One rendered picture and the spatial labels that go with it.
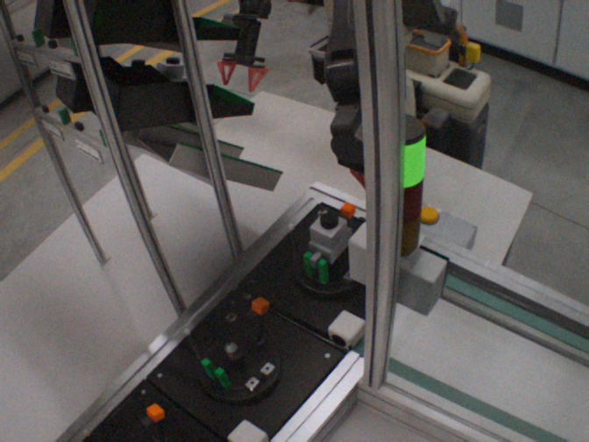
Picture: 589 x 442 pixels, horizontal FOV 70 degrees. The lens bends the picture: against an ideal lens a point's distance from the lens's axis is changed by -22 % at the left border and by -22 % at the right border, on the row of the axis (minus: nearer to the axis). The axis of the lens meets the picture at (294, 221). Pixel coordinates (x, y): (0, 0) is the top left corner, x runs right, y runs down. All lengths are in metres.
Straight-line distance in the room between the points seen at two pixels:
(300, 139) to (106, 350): 0.76
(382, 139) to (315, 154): 0.92
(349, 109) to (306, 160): 0.58
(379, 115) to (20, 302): 1.06
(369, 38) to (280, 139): 1.05
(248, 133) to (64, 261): 0.63
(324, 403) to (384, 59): 0.57
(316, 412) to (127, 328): 0.47
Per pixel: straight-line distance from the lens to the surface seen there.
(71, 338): 1.15
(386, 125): 0.44
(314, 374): 0.83
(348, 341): 0.84
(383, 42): 0.40
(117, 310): 1.14
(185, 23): 0.76
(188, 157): 0.90
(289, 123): 1.49
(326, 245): 0.86
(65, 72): 0.75
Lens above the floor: 1.70
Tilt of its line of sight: 45 degrees down
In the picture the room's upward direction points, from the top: 8 degrees counter-clockwise
